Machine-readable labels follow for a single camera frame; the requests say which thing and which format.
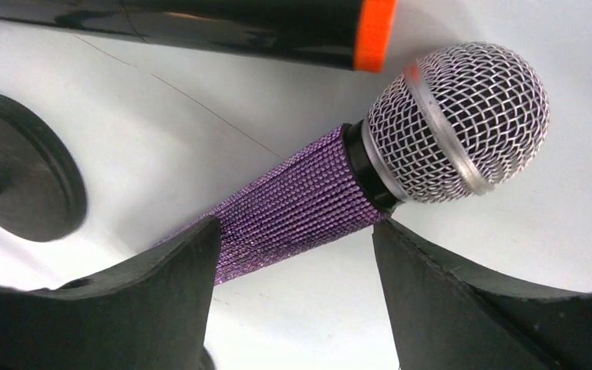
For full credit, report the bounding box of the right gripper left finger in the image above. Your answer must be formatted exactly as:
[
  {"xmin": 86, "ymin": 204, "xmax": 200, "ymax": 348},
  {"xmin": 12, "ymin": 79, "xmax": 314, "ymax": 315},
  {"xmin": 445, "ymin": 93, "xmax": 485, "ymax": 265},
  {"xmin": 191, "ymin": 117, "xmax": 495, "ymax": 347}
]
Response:
[{"xmin": 0, "ymin": 217, "xmax": 220, "ymax": 369}]

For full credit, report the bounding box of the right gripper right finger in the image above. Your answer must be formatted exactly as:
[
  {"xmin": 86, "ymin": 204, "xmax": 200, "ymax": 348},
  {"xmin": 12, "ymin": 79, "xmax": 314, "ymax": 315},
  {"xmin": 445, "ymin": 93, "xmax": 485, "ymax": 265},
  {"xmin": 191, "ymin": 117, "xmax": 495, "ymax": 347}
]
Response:
[{"xmin": 372, "ymin": 220, "xmax": 592, "ymax": 369}]

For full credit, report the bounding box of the black fork clip stand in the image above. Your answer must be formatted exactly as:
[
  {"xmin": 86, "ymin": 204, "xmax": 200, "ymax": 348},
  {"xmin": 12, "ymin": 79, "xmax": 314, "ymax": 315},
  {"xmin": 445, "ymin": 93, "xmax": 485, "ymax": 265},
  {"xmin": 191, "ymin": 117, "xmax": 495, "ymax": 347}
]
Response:
[{"xmin": 0, "ymin": 94, "xmax": 87, "ymax": 242}]

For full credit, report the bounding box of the purple glitter microphone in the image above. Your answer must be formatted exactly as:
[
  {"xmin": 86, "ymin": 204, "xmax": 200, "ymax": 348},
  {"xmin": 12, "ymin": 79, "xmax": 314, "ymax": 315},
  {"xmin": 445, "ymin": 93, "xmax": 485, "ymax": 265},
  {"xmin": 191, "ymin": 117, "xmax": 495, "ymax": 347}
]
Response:
[{"xmin": 158, "ymin": 42, "xmax": 551, "ymax": 286}]

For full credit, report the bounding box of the black microphone orange end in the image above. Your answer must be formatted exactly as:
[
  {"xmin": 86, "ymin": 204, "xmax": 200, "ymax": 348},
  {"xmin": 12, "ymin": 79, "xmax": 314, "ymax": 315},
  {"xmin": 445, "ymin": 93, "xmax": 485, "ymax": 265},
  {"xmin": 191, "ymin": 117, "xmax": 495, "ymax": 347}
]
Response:
[{"xmin": 0, "ymin": 0, "xmax": 397, "ymax": 73}]

